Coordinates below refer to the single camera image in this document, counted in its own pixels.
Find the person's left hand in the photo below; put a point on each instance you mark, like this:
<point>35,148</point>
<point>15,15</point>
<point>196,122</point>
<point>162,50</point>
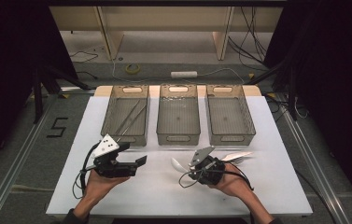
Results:
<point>100,186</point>

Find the grey translucent plastic bin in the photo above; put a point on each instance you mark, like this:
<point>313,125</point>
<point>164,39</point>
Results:
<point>125,118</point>
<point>229,118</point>
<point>178,118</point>

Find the beige wooden desk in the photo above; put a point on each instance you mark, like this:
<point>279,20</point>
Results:
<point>164,18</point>

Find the white power strip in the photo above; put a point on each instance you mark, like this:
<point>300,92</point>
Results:
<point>184,74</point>

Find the person's right hand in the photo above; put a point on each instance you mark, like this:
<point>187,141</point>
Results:
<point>232,183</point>

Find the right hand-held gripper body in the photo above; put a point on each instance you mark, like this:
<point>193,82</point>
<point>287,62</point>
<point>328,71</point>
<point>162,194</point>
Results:
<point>208,171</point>

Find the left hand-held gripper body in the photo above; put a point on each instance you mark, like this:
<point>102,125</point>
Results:
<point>105,147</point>

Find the black metal stand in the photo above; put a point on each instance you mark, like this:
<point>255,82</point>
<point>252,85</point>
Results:
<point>292,93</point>

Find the aluminium floor rail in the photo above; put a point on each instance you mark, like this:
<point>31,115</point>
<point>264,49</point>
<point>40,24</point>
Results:
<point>313,161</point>
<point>11,168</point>

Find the white ceramic spoon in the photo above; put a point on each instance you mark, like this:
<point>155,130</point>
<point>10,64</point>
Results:
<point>178,165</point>

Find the metal fork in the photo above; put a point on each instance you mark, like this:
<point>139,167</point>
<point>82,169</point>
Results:
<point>237,155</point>
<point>239,160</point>

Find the yellow tape roll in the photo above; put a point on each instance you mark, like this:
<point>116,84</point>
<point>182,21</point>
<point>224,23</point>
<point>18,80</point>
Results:
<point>127,69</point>

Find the black tripod stand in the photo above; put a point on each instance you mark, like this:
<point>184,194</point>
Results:
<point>38,93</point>

